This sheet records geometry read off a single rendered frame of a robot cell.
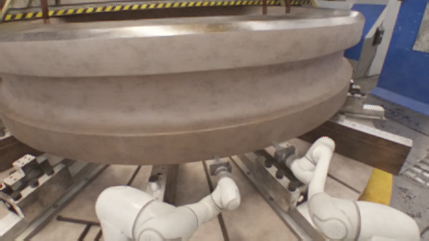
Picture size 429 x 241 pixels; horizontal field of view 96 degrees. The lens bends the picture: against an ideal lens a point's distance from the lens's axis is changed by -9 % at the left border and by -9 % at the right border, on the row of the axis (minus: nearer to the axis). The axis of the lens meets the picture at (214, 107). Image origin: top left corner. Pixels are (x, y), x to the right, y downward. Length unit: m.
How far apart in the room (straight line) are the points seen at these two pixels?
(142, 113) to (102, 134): 0.29
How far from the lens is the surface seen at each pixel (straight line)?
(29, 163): 2.18
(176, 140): 1.44
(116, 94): 1.54
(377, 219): 0.86
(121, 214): 0.72
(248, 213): 1.97
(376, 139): 2.63
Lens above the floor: 1.89
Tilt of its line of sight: 27 degrees down
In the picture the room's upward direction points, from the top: 1 degrees counter-clockwise
